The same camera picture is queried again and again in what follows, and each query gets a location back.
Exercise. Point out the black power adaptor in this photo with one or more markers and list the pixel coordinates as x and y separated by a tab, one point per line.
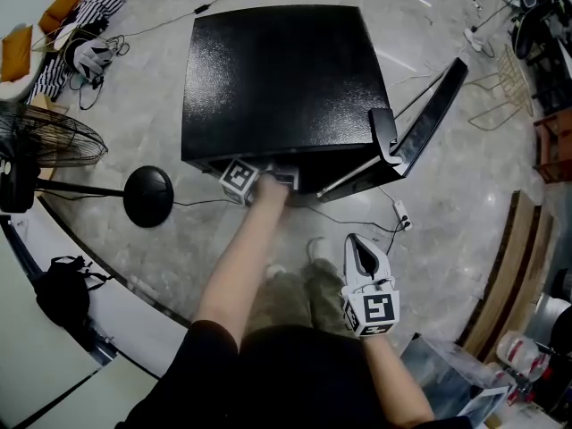
202	9

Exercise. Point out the white power adaptor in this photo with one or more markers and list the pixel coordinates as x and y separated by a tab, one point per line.
473	38

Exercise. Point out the stack of wooden boards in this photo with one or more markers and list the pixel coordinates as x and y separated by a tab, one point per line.
514	275

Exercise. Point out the person's left hand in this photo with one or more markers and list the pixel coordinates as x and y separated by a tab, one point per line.
271	192

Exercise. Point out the grey white bag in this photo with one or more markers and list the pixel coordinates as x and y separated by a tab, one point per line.
94	56

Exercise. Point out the clear plastic jug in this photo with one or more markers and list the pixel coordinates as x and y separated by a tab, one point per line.
520	353

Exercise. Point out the steel pot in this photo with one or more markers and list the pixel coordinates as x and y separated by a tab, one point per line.
552	317

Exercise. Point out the black white striped cloth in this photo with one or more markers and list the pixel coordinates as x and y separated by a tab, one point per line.
96	5

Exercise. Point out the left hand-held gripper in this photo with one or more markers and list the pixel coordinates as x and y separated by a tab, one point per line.
239	181

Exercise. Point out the clear plastic box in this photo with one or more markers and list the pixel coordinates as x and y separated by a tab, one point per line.
442	373

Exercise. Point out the person's white shoe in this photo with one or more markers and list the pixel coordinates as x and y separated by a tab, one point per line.
319	249

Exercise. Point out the black backpack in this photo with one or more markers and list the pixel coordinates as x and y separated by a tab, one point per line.
62	293

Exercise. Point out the person's camouflage trousers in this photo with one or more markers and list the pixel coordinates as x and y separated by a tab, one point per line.
290	297

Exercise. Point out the white power strip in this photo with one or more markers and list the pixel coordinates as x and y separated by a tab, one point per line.
402	215

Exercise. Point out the red-brown wooden stool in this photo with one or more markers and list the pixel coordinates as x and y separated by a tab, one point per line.
556	145

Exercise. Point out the person's black shirt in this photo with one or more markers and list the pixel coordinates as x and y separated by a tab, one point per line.
286	378

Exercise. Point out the orange cushion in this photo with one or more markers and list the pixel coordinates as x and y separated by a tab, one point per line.
67	0
17	54

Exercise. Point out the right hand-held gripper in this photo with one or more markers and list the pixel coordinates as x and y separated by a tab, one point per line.
373	308

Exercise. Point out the black scooter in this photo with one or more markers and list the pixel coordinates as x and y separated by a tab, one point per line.
536	29

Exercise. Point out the person's left forearm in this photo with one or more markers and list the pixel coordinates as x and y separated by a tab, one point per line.
232	266

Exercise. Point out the black standing fan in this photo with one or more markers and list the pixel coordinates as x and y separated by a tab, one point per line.
49	145

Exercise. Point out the person's right forearm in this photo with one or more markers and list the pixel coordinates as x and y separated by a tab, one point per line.
393	373

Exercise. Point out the black fridge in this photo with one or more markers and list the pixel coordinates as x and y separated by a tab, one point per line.
286	83

